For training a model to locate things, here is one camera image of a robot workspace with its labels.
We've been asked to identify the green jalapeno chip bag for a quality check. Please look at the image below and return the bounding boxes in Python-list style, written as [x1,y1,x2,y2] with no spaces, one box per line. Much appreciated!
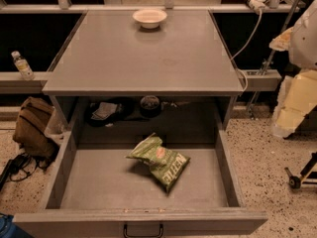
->
[127,133,190,192]

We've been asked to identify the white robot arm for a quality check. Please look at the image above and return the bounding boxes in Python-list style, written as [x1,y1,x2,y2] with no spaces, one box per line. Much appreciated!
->
[269,0,317,138]

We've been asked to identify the dark bag with papers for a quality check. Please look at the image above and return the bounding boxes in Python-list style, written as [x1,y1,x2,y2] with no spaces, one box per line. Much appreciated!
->
[84,97,135,127]

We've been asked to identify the grey cabinet counter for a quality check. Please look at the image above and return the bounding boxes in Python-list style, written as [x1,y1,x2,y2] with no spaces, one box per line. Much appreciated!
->
[44,10,243,125]

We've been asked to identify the grey open drawer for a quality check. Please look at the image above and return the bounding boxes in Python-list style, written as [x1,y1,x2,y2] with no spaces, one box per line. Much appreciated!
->
[13,97,268,238]

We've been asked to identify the brown canvas bag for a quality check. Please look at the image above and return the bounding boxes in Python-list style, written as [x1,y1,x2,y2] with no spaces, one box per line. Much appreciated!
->
[13,97,57,160]

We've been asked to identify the dark round container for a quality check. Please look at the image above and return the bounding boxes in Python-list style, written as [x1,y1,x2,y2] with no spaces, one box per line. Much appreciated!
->
[140,95,161,118]

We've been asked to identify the white ceramic bowl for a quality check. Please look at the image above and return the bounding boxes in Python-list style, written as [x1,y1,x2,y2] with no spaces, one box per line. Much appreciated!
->
[133,9,167,29]

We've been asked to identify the clear plastic water bottle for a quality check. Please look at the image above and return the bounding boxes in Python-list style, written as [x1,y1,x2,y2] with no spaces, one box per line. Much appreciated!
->
[11,51,35,80]

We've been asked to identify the black wheeled cart base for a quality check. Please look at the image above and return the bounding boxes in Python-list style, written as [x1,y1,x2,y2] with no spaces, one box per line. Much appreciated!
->
[285,153,317,189]

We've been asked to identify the blue object at corner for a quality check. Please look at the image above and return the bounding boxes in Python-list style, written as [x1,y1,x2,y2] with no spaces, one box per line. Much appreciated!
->
[0,214,33,238]

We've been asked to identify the black drawer handle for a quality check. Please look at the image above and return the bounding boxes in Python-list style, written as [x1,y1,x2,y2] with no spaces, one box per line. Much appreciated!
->
[123,224,164,238]

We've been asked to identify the white power adapter cable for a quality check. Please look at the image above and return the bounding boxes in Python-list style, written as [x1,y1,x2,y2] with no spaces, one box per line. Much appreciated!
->
[230,0,271,92]

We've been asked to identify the black cable bundle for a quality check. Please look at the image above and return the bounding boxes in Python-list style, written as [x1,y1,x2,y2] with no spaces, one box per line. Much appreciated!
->
[0,152,51,191]

